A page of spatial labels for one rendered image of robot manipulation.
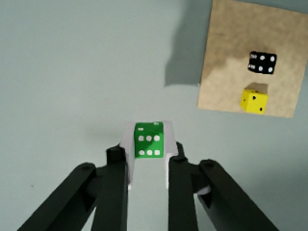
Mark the beige mat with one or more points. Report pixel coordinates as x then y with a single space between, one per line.
235 29

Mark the green die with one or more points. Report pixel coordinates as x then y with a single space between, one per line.
149 140

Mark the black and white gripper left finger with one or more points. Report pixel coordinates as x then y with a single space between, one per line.
63 209

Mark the black die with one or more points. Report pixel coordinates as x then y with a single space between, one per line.
260 62

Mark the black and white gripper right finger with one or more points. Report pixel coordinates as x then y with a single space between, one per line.
229 208

